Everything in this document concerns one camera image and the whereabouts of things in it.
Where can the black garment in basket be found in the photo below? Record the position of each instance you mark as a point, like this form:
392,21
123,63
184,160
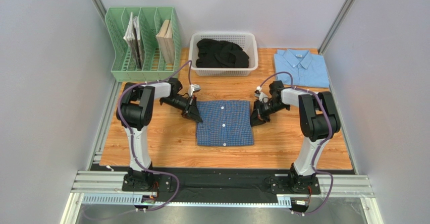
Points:
221,54

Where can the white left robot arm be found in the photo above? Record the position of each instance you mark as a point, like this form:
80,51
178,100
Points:
135,111

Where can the green plastic file organizer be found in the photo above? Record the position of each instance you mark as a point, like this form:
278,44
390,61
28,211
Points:
153,67

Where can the tan book in organizer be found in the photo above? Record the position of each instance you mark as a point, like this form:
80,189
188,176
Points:
166,42

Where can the folded light blue shirt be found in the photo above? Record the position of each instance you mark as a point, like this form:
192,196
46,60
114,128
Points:
305,68

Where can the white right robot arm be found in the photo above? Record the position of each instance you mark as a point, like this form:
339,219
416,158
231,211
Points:
319,121

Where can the white papers in organizer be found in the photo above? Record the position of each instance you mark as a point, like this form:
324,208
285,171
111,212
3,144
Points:
134,40

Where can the aluminium rail frame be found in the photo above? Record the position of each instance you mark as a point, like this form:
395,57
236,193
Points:
107,197

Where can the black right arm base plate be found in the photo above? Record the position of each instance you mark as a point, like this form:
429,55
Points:
293,185

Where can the white plastic basket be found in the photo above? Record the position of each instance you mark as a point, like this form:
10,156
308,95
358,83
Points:
245,40

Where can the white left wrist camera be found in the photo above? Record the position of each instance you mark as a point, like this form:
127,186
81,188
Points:
193,88

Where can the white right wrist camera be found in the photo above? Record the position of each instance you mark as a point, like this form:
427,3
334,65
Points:
262,97

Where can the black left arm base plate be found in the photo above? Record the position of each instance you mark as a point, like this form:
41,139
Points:
144,183

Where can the blue checked long sleeve shirt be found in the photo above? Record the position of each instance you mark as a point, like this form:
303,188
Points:
225,123

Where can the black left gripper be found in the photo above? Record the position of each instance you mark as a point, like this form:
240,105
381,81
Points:
192,110

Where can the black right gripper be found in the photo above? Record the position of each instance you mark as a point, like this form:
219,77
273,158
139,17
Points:
260,110

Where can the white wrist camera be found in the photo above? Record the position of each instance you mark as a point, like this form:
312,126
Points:
193,88
262,97

